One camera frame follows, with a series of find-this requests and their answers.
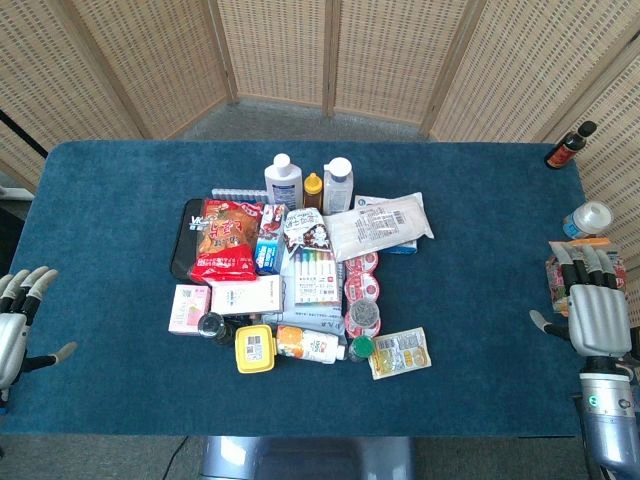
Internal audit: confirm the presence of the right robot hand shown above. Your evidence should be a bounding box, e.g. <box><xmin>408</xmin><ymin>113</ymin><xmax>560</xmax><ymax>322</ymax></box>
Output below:
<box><xmin>529</xmin><ymin>241</ymin><xmax>633</xmax><ymax>358</ymax></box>

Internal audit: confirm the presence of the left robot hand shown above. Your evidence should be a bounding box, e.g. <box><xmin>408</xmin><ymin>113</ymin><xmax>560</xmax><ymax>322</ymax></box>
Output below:
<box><xmin>0</xmin><ymin>266</ymin><xmax>79</xmax><ymax>395</ymax></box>

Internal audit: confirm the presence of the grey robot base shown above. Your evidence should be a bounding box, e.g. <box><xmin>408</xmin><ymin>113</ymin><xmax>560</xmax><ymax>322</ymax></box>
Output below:
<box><xmin>199</xmin><ymin>435</ymin><xmax>416</xmax><ymax>480</ymax></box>

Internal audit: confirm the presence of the pink box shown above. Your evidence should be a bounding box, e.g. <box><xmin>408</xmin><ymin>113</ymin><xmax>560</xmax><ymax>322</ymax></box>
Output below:
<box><xmin>167</xmin><ymin>284</ymin><xmax>212</xmax><ymax>335</ymax></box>

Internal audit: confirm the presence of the white rectangular box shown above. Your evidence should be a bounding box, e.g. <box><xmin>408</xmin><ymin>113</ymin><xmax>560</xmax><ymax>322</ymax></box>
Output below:
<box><xmin>210</xmin><ymin>274</ymin><xmax>285</xmax><ymax>316</ymax></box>

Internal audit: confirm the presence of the blue white toothpaste box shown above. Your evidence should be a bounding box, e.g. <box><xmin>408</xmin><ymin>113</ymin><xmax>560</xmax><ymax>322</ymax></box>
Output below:
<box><xmin>254</xmin><ymin>203</ymin><xmax>288</xmax><ymax>276</ymax></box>

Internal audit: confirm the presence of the colourful snack packet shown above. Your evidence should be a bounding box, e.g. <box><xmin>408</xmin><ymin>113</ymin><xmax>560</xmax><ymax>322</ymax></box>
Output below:
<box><xmin>544</xmin><ymin>248</ymin><xmax>628</xmax><ymax>316</ymax></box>

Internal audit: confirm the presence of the white capped jar blue label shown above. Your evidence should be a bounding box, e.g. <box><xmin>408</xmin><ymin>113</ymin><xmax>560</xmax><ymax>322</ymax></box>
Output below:
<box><xmin>563</xmin><ymin>201</ymin><xmax>614</xmax><ymax>240</ymax></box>

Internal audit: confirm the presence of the blue table cloth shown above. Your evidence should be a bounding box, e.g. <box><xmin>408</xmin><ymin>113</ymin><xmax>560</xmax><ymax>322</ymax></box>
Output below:
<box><xmin>0</xmin><ymin>140</ymin><xmax>619</xmax><ymax>438</ymax></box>

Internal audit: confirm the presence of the dark soy sauce bottle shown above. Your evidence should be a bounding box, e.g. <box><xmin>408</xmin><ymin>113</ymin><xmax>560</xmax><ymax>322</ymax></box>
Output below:
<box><xmin>544</xmin><ymin>120</ymin><xmax>598</xmax><ymax>171</ymax></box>

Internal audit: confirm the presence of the black flat pouch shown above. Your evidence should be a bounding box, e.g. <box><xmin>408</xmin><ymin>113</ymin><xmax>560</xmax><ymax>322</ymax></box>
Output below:
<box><xmin>170</xmin><ymin>198</ymin><xmax>205</xmax><ymax>279</ymax></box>

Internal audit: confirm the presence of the yellow seasoning sachet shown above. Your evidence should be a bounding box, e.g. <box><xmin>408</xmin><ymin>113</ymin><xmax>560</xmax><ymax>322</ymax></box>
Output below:
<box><xmin>367</xmin><ymin>327</ymin><xmax>432</xmax><ymax>381</ymax></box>

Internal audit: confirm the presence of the dark glass jar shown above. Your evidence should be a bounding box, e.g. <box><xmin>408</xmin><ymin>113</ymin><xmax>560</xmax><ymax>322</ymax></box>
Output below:
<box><xmin>197</xmin><ymin>311</ymin><xmax>239</xmax><ymax>347</ymax></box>

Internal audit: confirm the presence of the red snack bag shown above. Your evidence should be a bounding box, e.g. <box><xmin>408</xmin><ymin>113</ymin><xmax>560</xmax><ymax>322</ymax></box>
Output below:
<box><xmin>189</xmin><ymin>198</ymin><xmax>265</xmax><ymax>283</ymax></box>

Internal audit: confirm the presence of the steel scouring pad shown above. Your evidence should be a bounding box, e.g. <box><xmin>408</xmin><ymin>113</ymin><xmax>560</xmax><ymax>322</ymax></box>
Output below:
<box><xmin>349</xmin><ymin>299</ymin><xmax>381</xmax><ymax>329</ymax></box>

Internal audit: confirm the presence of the white plastic packet with barcode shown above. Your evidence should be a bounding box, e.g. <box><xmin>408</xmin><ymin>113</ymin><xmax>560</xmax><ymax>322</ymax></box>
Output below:
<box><xmin>322</xmin><ymin>192</ymin><xmax>435</xmax><ymax>263</ymax></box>

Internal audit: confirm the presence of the red and white jelly cup pack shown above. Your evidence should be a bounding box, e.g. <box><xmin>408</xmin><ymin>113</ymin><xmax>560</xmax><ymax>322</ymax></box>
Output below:
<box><xmin>344</xmin><ymin>251</ymin><xmax>383</xmax><ymax>337</ymax></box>

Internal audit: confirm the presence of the green capped bottle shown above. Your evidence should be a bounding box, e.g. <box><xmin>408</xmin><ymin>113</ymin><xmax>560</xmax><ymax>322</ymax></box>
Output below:
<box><xmin>348</xmin><ymin>335</ymin><xmax>376</xmax><ymax>363</ymax></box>

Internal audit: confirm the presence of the yellow lidded container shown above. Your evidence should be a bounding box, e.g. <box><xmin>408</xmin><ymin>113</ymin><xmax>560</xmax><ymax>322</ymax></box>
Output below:
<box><xmin>234</xmin><ymin>324</ymin><xmax>277</xmax><ymax>375</ymax></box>

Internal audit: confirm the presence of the coloured marker pen set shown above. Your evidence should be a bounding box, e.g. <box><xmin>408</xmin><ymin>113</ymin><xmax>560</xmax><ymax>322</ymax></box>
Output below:
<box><xmin>292</xmin><ymin>248</ymin><xmax>343</xmax><ymax>307</ymax></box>

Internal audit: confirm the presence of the orange juice bottle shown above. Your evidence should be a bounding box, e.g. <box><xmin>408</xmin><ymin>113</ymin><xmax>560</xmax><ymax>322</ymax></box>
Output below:
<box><xmin>274</xmin><ymin>324</ymin><xmax>347</xmax><ymax>365</ymax></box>

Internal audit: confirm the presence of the clear bottle with white cap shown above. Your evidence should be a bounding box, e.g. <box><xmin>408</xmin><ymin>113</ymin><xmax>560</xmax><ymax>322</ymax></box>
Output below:
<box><xmin>322</xmin><ymin>157</ymin><xmax>354</xmax><ymax>216</ymax></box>

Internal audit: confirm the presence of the white cartoon snack bag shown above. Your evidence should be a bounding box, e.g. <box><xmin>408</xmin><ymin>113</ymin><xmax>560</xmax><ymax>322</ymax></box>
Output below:
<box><xmin>283</xmin><ymin>208</ymin><xmax>335</xmax><ymax>259</ymax></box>

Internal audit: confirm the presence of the white bottle with round cap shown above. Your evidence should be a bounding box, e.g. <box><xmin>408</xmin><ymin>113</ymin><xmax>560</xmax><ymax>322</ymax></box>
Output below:
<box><xmin>264</xmin><ymin>153</ymin><xmax>304</xmax><ymax>209</ymax></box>

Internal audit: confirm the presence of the amber honey bottle yellow cap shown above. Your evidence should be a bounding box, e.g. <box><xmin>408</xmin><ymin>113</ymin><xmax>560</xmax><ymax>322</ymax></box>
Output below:
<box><xmin>303</xmin><ymin>172</ymin><xmax>322</xmax><ymax>209</ymax></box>

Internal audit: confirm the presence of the woven folding screen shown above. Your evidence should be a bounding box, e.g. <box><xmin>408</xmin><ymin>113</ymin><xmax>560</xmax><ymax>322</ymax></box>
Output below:
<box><xmin>0</xmin><ymin>0</ymin><xmax>640</xmax><ymax>261</ymax></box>

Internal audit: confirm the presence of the black cable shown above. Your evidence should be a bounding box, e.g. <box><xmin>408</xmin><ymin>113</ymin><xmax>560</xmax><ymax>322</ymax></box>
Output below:
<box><xmin>160</xmin><ymin>435</ymin><xmax>191</xmax><ymax>480</ymax></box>

